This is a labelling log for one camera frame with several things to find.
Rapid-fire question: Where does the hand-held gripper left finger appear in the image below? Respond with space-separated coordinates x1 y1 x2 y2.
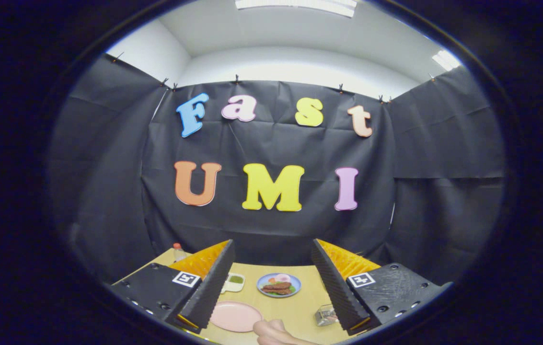
111 240 236 334

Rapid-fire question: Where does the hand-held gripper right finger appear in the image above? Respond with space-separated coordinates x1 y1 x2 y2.
312 239 451 336

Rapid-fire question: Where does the white divided condiment tray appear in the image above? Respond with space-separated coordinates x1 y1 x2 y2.
221 273 246 293

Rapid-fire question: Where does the pink plate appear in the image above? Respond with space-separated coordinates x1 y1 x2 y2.
210 300 264 333

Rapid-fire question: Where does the blue food plate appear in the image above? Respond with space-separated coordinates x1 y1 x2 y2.
256 273 301 299

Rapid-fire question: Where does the row of black clips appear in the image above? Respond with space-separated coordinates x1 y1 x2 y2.
111 50 437 104

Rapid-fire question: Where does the small ceiling light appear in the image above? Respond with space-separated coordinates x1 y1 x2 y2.
432 49 461 71

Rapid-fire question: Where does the metal wire basket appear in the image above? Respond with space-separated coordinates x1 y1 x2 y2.
314 304 340 327

